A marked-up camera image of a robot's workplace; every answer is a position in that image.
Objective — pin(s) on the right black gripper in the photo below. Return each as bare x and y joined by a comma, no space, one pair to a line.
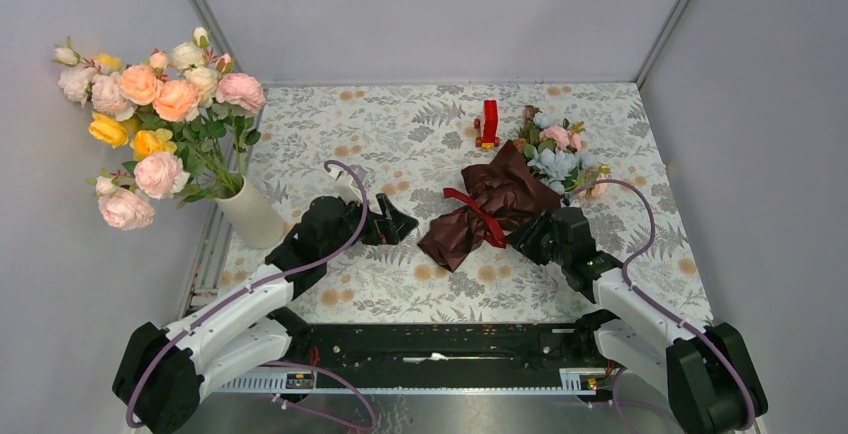
525,237

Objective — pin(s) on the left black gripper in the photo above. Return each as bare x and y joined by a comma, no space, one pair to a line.
390,226

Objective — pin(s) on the red ribbon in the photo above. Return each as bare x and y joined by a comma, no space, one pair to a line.
494,234

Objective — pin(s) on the brown paper bouquet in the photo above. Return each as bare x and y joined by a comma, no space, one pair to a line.
530,174

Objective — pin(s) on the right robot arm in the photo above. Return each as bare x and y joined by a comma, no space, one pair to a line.
705,371

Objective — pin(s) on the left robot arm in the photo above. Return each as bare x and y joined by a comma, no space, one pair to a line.
165,373

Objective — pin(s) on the floral patterned table mat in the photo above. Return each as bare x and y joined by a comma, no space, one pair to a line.
411,142

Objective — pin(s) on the red toy block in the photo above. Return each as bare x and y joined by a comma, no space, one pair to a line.
486,126

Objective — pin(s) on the pastel rose bunch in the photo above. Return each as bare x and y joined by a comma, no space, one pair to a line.
186,115

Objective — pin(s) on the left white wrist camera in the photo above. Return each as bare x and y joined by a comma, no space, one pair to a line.
345,185

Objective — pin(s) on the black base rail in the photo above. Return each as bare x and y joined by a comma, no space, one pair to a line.
448,355

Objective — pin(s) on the slotted white cable duct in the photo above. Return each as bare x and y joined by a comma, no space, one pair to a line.
565,384

